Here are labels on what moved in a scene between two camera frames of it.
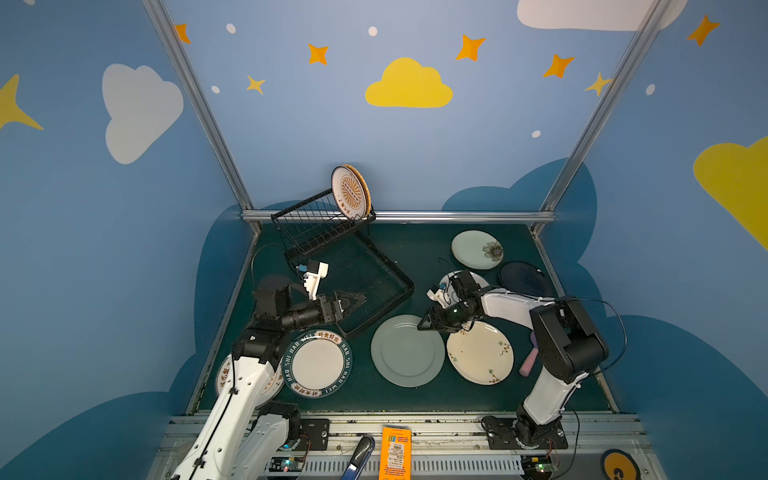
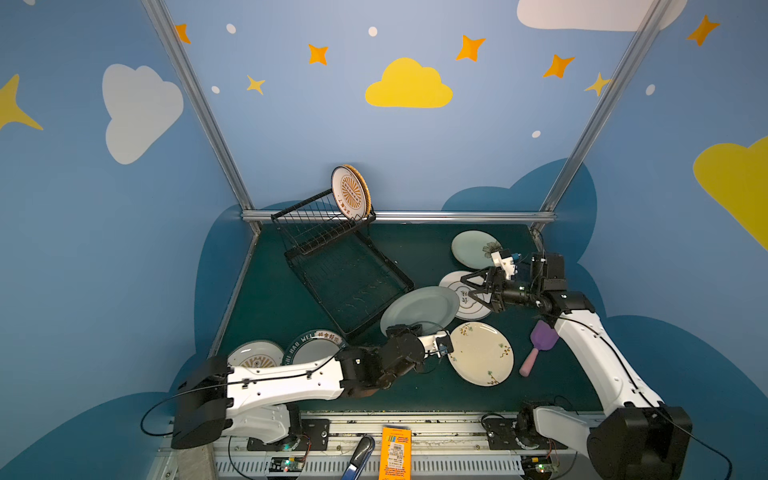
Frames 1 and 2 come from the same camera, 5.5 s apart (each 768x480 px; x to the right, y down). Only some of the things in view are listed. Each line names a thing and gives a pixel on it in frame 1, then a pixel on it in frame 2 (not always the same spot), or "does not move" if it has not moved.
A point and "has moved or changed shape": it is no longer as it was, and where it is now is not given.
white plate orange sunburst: x=349 y=192 does not move
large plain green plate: x=405 y=355 has moved or changed shape
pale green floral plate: x=477 y=249 does not move
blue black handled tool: x=359 y=458 does not move
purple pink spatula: x=526 y=368 does not move
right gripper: x=447 y=315 -> x=492 y=288
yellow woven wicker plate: x=368 y=196 does not move
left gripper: x=330 y=309 -> x=411 y=335
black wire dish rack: x=355 y=263 does not move
